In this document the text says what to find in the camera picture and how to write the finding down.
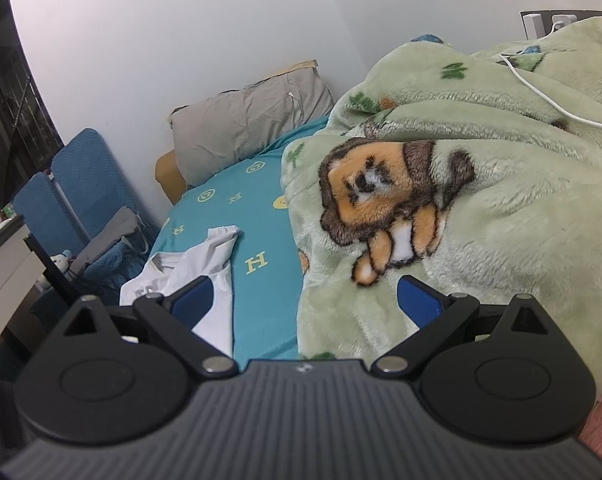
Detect white charger plug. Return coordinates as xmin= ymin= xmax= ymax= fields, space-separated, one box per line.
xmin=551 ymin=14 xmax=583 ymax=34

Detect grey pillow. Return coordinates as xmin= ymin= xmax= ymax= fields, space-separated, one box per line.
xmin=168 ymin=66 xmax=336 ymax=188

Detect dark barred window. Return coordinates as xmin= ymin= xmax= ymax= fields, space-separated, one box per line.
xmin=0 ymin=0 xmax=66 ymax=196

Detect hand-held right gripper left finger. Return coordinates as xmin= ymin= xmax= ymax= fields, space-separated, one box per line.
xmin=61 ymin=276 xmax=239 ymax=378

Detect grey cloth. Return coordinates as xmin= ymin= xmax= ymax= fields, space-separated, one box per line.
xmin=71 ymin=206 xmax=150 ymax=277

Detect large blue covered chair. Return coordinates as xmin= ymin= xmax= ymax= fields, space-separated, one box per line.
xmin=51 ymin=127 xmax=159 ymax=292

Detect green lion print blanket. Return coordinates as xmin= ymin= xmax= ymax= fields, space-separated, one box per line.
xmin=281 ymin=15 xmax=602 ymax=403

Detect white charging cable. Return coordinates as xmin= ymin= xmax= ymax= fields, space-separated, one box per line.
xmin=498 ymin=20 xmax=602 ymax=134

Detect small blue covered chair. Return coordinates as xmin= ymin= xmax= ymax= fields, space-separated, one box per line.
xmin=13 ymin=171 xmax=89 ymax=261

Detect teal printed bed sheet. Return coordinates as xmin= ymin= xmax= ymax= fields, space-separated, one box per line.
xmin=148 ymin=115 xmax=332 ymax=361

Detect white shirt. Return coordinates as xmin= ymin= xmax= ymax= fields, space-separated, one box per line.
xmin=120 ymin=225 xmax=241 ymax=356

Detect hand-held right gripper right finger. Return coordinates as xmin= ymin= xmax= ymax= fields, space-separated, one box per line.
xmin=371 ymin=275 xmax=552 ymax=378

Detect pale blue plush toy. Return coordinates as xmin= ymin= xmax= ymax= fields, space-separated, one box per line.
xmin=40 ymin=250 xmax=76 ymax=292

